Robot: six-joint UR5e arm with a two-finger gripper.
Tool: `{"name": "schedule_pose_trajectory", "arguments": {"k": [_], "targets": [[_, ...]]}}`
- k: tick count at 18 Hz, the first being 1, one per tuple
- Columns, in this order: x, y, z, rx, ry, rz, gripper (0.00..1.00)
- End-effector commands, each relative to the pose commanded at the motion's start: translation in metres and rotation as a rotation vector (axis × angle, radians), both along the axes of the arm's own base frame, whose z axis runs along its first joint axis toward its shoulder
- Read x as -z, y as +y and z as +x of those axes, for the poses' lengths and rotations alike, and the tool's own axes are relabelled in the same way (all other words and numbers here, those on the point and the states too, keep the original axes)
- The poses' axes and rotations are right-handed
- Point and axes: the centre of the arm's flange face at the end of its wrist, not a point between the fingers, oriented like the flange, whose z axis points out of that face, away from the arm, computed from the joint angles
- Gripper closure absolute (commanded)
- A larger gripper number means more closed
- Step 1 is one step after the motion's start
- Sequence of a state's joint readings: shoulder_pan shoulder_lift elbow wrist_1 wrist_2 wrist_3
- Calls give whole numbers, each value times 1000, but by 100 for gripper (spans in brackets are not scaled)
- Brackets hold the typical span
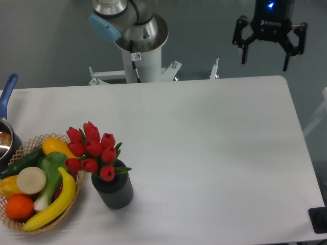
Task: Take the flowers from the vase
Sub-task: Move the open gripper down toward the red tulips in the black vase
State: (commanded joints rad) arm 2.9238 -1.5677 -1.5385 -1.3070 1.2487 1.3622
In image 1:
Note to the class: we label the red tulip bouquet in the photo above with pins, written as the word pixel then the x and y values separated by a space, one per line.
pixel 94 153

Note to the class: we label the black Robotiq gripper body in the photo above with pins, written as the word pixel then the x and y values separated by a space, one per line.
pixel 272 19

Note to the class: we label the yellow lemon toy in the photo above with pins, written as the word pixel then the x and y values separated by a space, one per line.
pixel 52 144

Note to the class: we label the woven wicker basket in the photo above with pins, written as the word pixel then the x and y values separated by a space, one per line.
pixel 30 146

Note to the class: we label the yellow bell pepper toy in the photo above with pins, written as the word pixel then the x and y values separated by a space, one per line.
pixel 9 187

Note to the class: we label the beige round radish slice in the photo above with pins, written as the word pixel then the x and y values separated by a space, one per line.
pixel 31 180

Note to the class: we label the blue handled saucepan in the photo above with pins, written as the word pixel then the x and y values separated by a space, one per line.
pixel 10 142

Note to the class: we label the orange plastic fruit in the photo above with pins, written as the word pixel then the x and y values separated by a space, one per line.
pixel 19 207

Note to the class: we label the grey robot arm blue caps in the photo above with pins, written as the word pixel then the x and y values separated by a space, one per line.
pixel 113 19

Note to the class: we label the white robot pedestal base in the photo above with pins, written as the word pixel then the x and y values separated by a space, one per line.
pixel 139 67

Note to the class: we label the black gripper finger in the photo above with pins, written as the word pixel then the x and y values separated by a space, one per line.
pixel 241 23
pixel 300 31

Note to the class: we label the green cucumber toy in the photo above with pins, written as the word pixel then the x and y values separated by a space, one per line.
pixel 29 160

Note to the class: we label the dark grey ribbed vase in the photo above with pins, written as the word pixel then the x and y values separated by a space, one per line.
pixel 117 193

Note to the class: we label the black device at table edge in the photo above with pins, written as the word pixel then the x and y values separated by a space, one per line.
pixel 318 219

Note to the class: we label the yellow plastic banana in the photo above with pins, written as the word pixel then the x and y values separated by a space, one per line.
pixel 56 208

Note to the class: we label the green bok choy toy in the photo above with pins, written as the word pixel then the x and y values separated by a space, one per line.
pixel 50 164

